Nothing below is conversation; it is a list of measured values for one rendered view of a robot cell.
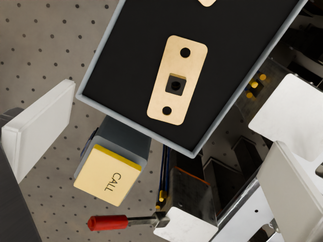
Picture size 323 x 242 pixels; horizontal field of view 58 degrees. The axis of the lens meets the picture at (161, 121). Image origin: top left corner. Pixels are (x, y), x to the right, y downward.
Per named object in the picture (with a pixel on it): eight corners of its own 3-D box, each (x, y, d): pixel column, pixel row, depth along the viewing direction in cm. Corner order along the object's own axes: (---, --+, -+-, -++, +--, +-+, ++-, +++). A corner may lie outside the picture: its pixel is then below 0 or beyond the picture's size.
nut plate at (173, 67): (181, 125, 30) (181, 130, 29) (145, 114, 30) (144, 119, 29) (208, 45, 27) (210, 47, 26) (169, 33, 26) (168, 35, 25)
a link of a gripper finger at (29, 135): (13, 191, 12) (-5, 187, 12) (68, 124, 19) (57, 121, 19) (19, 131, 11) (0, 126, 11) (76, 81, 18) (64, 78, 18)
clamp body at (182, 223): (188, 151, 84) (196, 254, 51) (152, 132, 82) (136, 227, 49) (202, 131, 81) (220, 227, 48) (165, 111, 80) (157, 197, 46)
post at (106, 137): (151, 94, 77) (124, 204, 37) (125, 80, 76) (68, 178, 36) (165, 69, 75) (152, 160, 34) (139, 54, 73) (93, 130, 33)
